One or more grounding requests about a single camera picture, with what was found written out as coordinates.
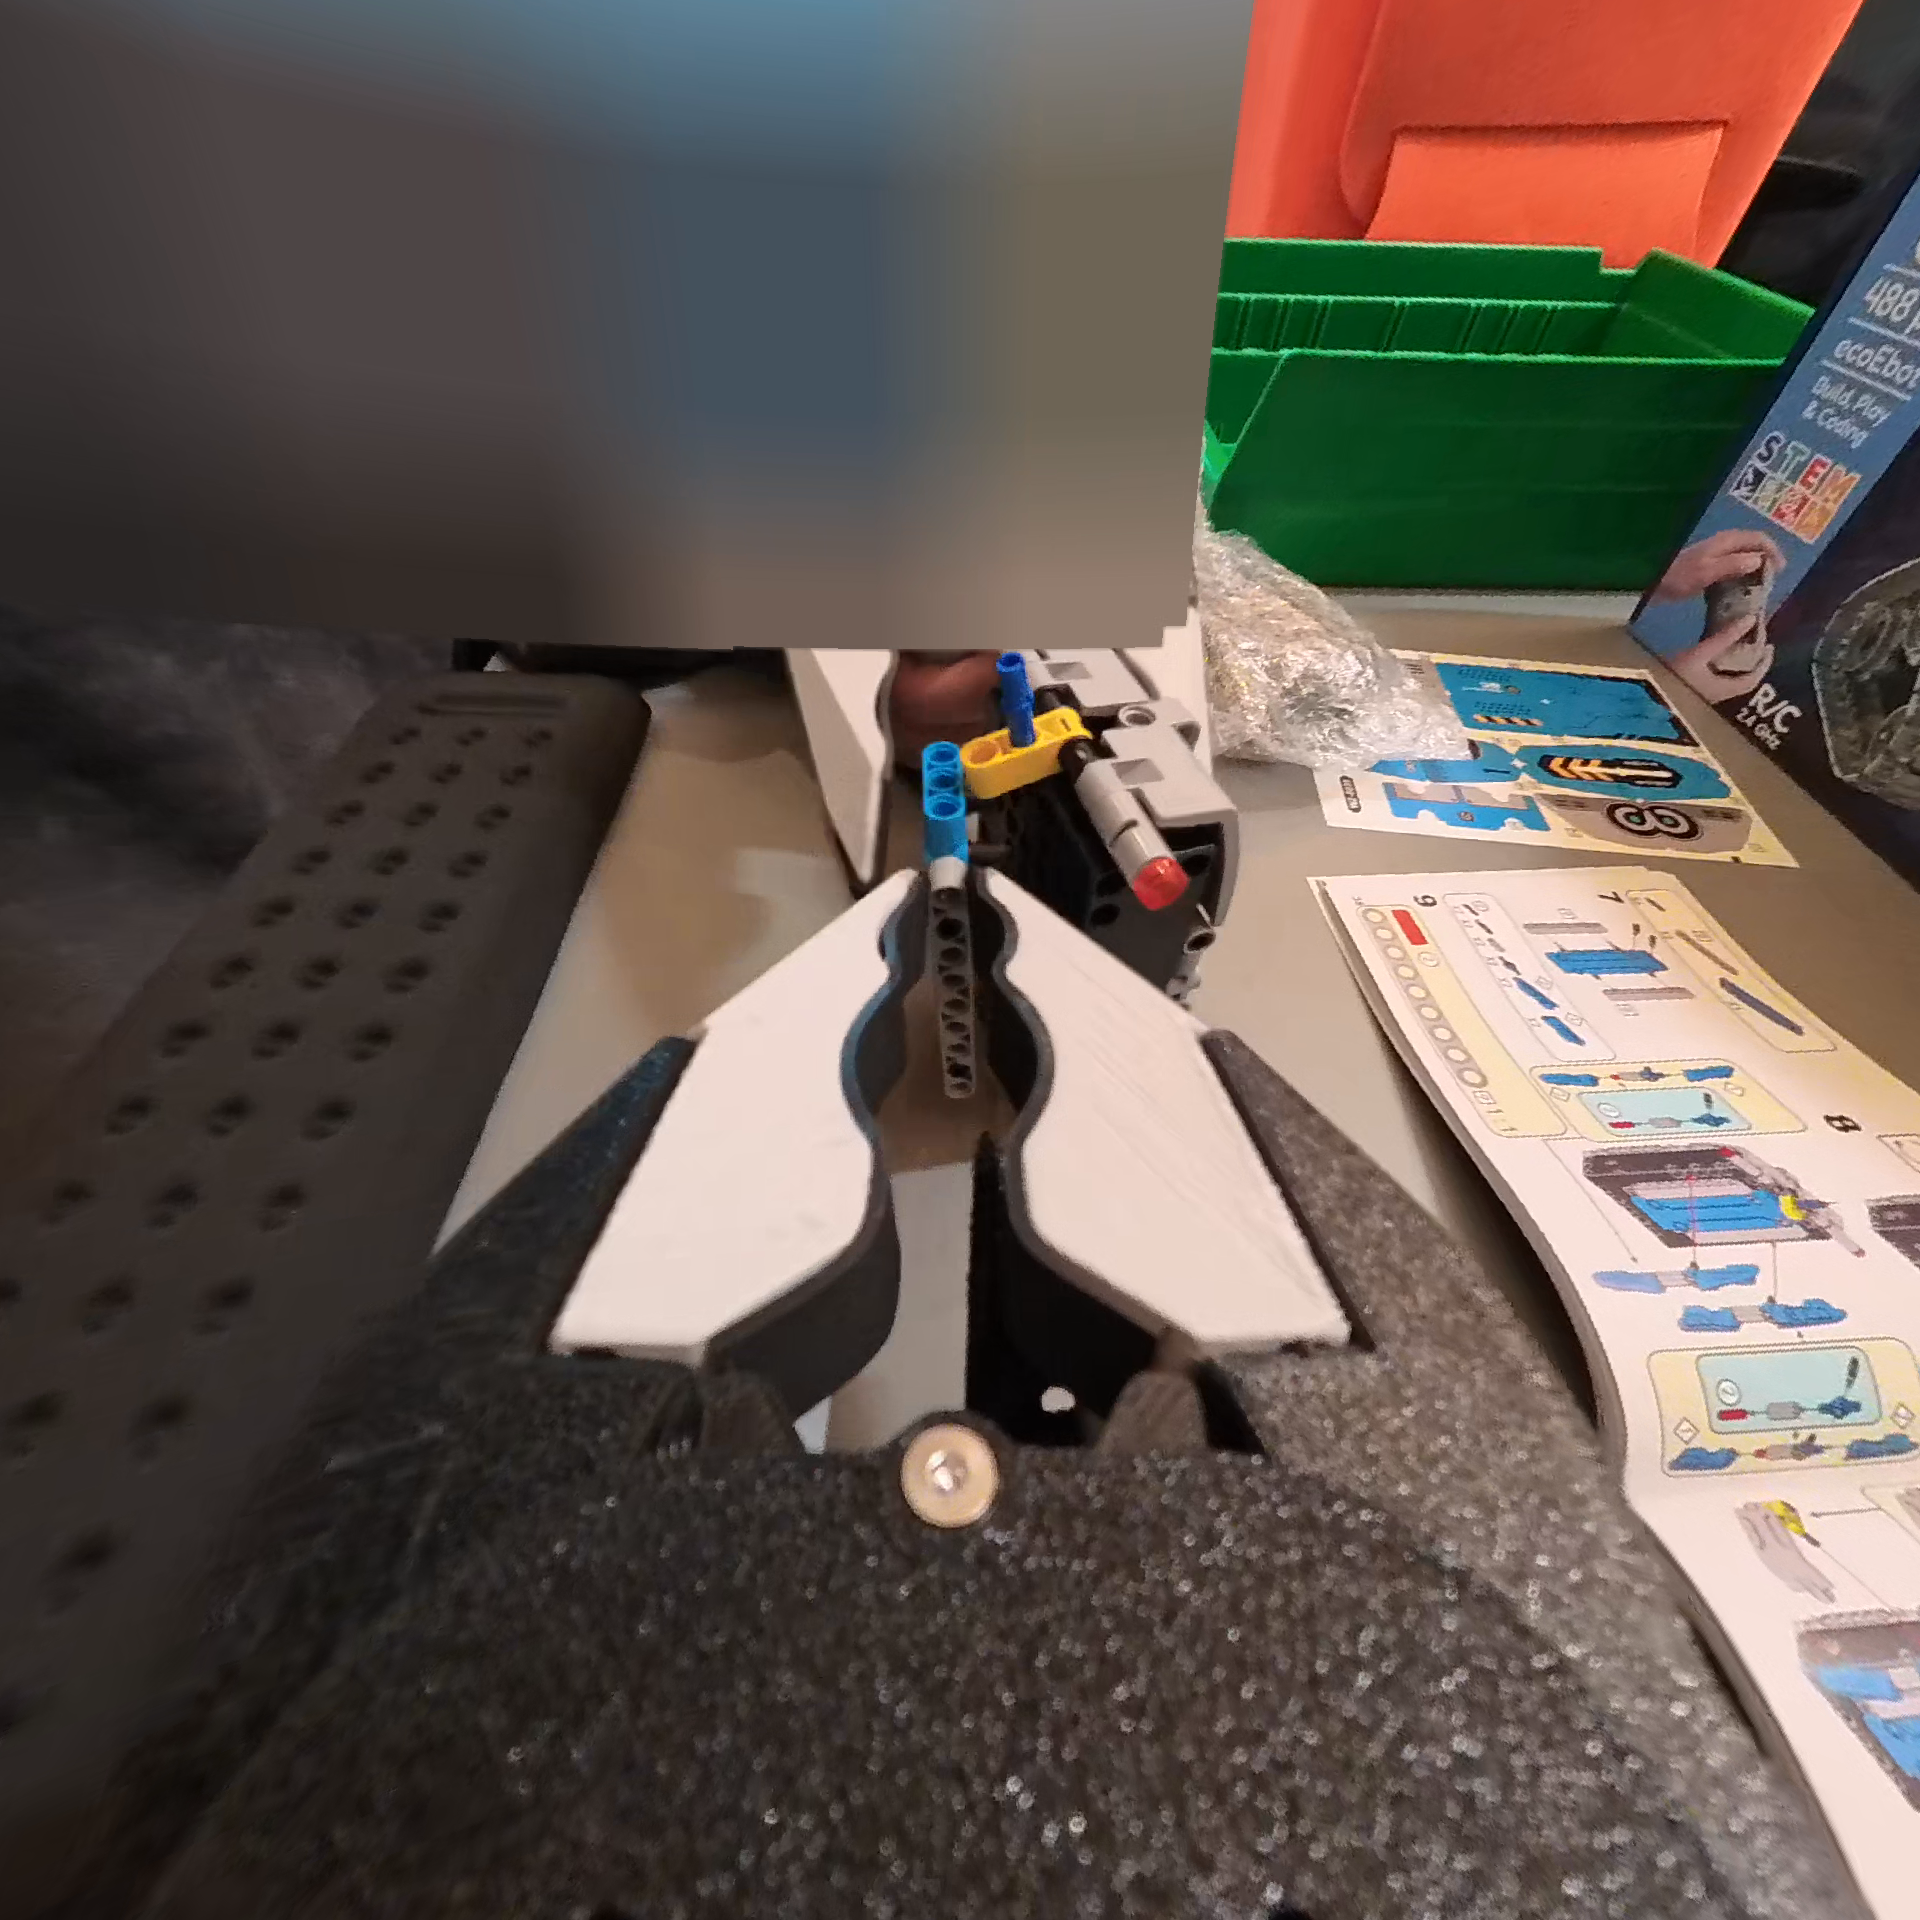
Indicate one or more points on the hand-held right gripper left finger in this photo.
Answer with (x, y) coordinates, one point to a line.
(734, 1184)

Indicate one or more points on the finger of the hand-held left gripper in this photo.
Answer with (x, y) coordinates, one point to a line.
(845, 763)
(1186, 674)

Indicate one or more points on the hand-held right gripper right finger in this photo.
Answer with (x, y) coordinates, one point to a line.
(1172, 1184)

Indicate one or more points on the black and grey brick assembly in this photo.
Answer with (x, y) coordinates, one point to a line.
(1142, 810)

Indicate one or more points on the grey beam with blue connector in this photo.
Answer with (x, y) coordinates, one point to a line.
(952, 991)

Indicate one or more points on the person's left forearm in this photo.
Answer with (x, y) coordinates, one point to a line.
(136, 734)

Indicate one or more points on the grey desk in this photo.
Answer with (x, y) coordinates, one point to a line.
(692, 902)

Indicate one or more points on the crinkled clear plastic bag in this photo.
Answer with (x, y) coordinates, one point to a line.
(1299, 662)

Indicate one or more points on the blue sticker sheet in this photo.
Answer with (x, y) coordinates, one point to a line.
(1546, 763)

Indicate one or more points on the green plastic bin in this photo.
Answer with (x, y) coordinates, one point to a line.
(1395, 278)
(1500, 465)

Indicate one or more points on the building instruction booklet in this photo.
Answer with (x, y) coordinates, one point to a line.
(1694, 1201)

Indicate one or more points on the black perforated pad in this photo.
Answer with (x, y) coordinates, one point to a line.
(224, 1049)

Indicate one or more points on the dark printed toy box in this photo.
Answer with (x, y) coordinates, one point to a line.
(1800, 495)

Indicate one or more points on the orange chair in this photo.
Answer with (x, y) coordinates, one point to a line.
(1546, 135)

